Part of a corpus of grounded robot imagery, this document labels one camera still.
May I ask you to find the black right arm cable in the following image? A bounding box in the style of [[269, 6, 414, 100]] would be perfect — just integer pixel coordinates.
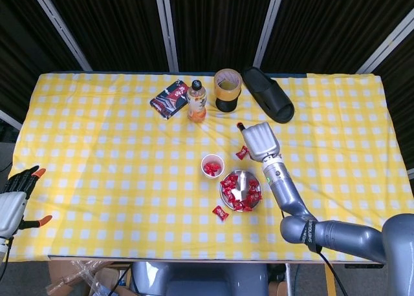
[[318, 244, 349, 296]]

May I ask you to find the black curtain panel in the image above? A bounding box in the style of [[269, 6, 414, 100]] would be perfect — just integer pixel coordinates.
[[41, 0, 171, 72], [261, 0, 414, 74], [0, 0, 82, 116], [371, 34, 414, 173], [168, 0, 276, 72]]

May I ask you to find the clear plastic wrap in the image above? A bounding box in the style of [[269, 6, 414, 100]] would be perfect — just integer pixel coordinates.
[[66, 259, 109, 296]]

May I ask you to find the dark blue red snack box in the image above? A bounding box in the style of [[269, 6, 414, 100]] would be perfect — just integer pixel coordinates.
[[149, 79, 191, 121]]

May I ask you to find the white paper cup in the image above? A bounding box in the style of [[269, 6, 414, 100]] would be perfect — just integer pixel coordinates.
[[200, 153, 225, 180]]

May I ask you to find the round steel plate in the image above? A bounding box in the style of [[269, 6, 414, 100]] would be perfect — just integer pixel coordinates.
[[219, 169, 263, 212]]

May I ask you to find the yellow floor tape strip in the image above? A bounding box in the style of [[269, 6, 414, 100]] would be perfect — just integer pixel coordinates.
[[324, 262, 338, 296]]

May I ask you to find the large brown cardboard box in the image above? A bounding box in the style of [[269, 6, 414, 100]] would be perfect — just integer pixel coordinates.
[[45, 260, 132, 296]]

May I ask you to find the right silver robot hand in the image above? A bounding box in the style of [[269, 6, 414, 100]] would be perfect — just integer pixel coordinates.
[[237, 122, 281, 163]]

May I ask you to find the yellow white checkered tablecloth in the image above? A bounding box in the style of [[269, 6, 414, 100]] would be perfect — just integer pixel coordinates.
[[6, 71, 414, 263]]

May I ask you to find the black rubber slipper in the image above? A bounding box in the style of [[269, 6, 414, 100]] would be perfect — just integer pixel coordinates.
[[241, 66, 296, 125]]

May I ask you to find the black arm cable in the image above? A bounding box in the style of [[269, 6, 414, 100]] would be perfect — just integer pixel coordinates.
[[0, 237, 14, 277], [318, 244, 349, 296]]

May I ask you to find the white table leg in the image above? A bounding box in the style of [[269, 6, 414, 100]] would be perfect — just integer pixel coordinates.
[[283, 262, 300, 296]]

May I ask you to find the yellowish packing tape roll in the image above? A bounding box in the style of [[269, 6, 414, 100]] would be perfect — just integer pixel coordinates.
[[213, 69, 243, 100]]

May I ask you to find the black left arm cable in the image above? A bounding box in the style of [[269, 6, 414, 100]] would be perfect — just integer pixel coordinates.
[[0, 237, 14, 277]]

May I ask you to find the orange drink bottle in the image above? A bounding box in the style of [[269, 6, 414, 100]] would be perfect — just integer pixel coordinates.
[[186, 79, 208, 123]]

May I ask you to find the small brown cardboard box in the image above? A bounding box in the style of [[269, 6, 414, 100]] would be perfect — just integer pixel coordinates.
[[268, 281, 289, 296]]

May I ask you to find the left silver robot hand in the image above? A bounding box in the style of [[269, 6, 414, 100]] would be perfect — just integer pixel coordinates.
[[0, 165, 54, 238]]

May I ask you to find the black printed strap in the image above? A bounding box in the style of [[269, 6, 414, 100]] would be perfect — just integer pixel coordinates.
[[299, 218, 323, 254]]

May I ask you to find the grey robot torso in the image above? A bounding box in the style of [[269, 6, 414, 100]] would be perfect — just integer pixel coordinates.
[[130, 261, 270, 296]]

